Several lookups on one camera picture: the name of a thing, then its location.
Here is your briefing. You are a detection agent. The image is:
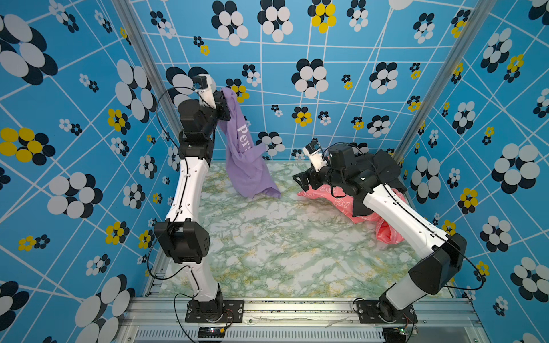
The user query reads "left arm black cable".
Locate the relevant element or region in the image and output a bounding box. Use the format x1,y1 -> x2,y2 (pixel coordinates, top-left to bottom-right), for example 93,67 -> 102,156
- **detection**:
145,85 -> 202,343

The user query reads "right corner aluminium post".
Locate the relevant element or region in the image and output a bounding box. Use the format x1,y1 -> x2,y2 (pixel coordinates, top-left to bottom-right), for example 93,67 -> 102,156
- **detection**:
393,0 -> 497,162

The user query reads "black cloth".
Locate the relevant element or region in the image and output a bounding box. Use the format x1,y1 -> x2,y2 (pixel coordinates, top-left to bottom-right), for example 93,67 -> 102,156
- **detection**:
342,151 -> 407,217

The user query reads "aluminium front rail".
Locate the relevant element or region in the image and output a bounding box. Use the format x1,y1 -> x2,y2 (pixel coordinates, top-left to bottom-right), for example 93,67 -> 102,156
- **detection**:
116,297 -> 489,342

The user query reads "left small circuit board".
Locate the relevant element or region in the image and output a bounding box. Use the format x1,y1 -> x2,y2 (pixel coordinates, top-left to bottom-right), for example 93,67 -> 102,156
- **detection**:
197,327 -> 227,340

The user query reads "corner aluminium post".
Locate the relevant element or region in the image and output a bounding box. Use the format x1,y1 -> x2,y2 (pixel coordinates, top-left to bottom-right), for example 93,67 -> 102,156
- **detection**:
112,0 -> 182,137
393,0 -> 497,162

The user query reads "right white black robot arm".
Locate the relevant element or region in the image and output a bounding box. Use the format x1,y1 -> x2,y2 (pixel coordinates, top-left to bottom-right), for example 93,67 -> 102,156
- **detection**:
293,139 -> 467,323

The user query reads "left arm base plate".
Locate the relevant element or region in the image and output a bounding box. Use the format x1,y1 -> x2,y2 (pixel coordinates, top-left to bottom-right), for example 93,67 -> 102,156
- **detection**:
184,300 -> 244,324

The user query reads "small circuit board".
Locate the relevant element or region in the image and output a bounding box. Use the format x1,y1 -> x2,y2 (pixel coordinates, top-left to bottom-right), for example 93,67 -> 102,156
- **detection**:
383,327 -> 410,343
197,327 -> 227,340

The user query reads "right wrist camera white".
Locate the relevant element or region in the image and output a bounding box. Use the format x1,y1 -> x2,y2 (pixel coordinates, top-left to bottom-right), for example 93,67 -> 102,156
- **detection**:
303,139 -> 327,172

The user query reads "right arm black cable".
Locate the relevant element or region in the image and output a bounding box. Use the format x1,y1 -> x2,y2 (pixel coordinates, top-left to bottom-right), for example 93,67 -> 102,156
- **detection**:
325,141 -> 486,292

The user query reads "purple cloth with white text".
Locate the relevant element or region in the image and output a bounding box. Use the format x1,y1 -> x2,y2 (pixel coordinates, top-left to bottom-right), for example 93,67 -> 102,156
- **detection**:
219,88 -> 281,199

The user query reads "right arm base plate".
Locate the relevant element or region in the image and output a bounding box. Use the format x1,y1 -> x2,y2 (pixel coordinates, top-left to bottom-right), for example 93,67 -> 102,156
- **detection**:
352,298 -> 417,326

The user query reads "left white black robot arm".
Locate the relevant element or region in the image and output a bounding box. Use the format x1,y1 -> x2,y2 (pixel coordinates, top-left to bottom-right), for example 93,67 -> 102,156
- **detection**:
154,91 -> 230,317

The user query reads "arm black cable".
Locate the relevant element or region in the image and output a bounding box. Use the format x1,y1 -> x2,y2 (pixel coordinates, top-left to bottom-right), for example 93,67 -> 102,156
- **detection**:
325,141 -> 486,292
145,85 -> 202,343

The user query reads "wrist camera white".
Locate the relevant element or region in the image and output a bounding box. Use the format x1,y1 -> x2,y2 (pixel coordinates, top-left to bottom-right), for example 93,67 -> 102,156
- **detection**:
303,139 -> 327,172
192,74 -> 217,109

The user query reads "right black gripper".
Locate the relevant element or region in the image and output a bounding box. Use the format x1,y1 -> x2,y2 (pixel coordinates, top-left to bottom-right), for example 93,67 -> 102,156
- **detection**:
293,160 -> 346,192

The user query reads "left corner aluminium post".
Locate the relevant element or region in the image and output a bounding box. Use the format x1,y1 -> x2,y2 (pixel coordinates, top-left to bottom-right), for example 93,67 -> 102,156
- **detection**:
112,0 -> 182,137

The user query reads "pink patterned cloth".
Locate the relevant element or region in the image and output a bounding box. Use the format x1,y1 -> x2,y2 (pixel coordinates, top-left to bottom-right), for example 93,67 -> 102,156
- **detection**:
297,184 -> 405,244

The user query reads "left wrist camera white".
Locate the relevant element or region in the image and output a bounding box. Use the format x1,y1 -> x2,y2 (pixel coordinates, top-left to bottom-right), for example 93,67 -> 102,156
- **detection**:
192,74 -> 217,109

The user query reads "right small circuit board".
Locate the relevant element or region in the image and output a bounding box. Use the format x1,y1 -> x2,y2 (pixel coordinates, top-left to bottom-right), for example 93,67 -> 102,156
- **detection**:
383,327 -> 410,343

